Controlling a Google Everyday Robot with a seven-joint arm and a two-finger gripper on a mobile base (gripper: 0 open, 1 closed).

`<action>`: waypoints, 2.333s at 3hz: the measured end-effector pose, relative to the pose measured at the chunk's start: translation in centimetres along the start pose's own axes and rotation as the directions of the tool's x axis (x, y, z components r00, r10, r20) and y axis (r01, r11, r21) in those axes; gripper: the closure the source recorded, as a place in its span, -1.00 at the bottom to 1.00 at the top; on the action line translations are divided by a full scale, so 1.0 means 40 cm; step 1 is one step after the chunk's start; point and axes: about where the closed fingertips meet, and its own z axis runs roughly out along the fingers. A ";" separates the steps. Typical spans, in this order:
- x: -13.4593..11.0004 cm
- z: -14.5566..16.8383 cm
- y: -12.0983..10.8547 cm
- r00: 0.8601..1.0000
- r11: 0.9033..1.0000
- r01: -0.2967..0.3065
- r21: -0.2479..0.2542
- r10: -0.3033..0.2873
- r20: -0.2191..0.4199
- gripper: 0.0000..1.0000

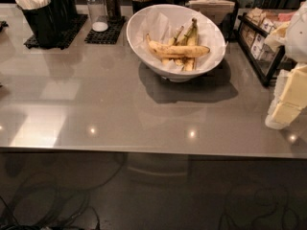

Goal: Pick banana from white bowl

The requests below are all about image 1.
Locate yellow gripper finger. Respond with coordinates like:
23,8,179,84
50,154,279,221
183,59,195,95
264,77,303,130

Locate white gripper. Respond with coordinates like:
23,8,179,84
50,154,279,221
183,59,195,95
265,1,307,109

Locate yellow banana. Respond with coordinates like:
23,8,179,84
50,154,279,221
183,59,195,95
146,34,210,58

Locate white tilted bowl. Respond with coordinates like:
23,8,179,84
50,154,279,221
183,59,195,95
126,4,227,83

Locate white paper bowl liner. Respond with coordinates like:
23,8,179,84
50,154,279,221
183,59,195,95
131,7,226,74

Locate brown napkin dispenser box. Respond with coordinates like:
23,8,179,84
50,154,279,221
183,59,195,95
186,0,237,26

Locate right black rubber mat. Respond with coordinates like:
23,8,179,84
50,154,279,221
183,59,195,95
84,17,126,44

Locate black rubber mat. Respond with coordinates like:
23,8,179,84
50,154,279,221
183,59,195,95
84,17,126,44
24,14,88,50

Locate dark pepper shaker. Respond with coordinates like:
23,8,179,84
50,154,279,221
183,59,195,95
105,0,122,22

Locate clear salt shaker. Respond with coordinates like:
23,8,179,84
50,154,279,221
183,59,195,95
86,0,108,33

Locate rear black cutlery cup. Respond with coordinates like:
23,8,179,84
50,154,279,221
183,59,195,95
50,0,77,32

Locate black cutlery cup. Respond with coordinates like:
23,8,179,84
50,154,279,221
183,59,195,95
15,0,58,48
50,0,77,32

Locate left black rubber mat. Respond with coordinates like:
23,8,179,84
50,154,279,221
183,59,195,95
24,14,88,50

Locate front black cutlery cup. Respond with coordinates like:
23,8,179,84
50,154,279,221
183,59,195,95
15,0,58,48

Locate black wire packet rack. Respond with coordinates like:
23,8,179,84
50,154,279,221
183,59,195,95
235,8,294,86

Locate black floor cables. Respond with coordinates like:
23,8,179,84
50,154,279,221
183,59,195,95
0,151,129,230

